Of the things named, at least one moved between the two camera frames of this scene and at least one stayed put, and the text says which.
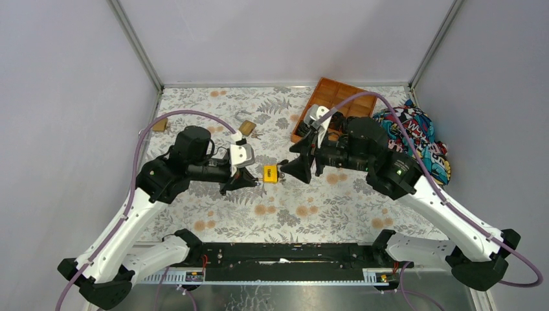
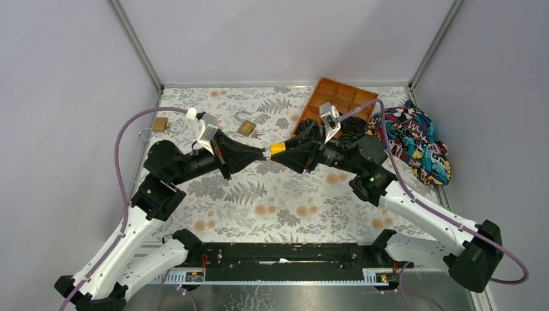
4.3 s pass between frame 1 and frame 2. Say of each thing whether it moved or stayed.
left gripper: moved
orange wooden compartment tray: stayed
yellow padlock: moved
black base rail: stayed
